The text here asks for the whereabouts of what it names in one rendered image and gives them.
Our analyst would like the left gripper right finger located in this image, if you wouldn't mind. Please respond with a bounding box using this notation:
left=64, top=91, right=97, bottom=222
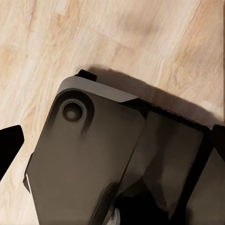
left=210, top=124, right=225, bottom=162

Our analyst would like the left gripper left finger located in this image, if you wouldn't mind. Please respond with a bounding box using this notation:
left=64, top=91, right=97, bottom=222
left=0, top=125, right=24, bottom=181

